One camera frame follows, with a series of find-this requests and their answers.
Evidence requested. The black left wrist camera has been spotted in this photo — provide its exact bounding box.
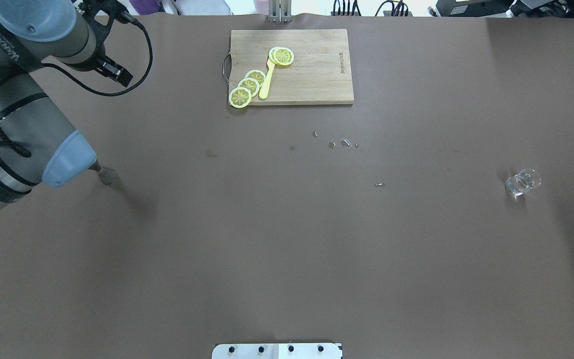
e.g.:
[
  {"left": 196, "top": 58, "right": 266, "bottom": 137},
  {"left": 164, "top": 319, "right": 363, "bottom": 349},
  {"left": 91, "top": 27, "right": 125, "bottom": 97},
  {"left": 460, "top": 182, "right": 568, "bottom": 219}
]
[{"left": 75, "top": 0, "right": 135, "bottom": 43}]

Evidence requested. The lemon slice bottom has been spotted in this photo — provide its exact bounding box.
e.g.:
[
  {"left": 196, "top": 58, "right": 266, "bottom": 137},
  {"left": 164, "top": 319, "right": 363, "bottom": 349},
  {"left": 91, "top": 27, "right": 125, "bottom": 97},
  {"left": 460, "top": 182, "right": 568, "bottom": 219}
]
[{"left": 228, "top": 86, "right": 253, "bottom": 109}]

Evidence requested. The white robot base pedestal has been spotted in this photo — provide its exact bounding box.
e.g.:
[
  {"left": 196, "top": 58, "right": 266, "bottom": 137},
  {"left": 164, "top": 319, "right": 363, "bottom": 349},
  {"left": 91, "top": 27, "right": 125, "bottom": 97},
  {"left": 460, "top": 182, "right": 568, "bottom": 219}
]
[{"left": 211, "top": 343, "right": 344, "bottom": 359}]

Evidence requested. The clear glass shaker cup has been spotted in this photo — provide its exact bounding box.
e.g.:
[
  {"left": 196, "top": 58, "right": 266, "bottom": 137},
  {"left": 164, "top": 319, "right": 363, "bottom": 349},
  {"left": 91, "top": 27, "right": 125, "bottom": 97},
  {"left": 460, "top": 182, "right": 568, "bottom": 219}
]
[{"left": 504, "top": 168, "right": 542, "bottom": 197}]

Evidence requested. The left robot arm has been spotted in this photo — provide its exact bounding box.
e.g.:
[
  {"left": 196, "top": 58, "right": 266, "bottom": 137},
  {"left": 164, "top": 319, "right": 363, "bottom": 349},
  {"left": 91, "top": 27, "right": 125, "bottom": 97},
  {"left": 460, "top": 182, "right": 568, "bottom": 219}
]
[{"left": 0, "top": 0, "right": 144, "bottom": 209}]

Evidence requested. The wooden cutting board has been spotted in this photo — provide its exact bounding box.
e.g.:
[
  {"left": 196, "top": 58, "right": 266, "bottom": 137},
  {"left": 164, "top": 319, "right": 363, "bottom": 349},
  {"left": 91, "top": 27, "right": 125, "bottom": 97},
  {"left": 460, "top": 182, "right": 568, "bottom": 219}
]
[{"left": 229, "top": 29, "right": 354, "bottom": 106}]

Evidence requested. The steel jigger measuring cup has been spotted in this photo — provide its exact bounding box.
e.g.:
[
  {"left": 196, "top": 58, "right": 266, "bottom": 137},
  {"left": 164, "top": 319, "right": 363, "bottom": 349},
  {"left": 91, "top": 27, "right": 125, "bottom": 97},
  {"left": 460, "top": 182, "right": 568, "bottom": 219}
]
[{"left": 88, "top": 161, "right": 119, "bottom": 186}]

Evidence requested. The lemon slice middle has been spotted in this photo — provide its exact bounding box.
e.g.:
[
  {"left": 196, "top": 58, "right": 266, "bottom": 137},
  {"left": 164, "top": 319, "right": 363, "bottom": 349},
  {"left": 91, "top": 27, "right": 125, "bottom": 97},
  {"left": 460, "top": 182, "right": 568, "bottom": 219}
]
[{"left": 238, "top": 77, "right": 262, "bottom": 97}]

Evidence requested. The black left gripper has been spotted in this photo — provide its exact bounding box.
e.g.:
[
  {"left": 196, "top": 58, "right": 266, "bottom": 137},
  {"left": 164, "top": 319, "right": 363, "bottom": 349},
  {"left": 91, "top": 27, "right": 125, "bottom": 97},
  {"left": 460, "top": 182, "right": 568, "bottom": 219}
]
[{"left": 70, "top": 30, "right": 134, "bottom": 88}]

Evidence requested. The lemon slice on spoon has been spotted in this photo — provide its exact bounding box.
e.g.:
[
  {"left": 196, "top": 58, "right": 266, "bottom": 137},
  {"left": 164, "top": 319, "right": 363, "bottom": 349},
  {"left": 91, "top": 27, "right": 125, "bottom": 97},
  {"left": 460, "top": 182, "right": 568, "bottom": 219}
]
[{"left": 268, "top": 47, "right": 295, "bottom": 66}]

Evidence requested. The aluminium frame post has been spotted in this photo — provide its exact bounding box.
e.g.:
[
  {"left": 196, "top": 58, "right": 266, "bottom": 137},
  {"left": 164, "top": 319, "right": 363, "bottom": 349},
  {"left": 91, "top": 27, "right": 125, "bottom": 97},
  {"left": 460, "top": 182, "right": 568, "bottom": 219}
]
[{"left": 268, "top": 0, "right": 293, "bottom": 23}]

